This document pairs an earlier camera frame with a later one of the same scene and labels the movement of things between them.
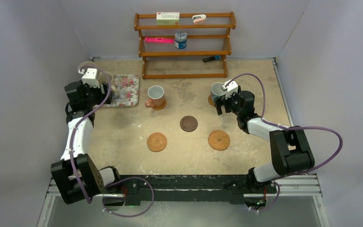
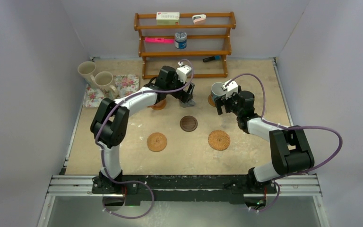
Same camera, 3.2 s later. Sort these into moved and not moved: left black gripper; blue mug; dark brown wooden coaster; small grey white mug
Moved: left black gripper; small grey white mug
Not moved: blue mug; dark brown wooden coaster
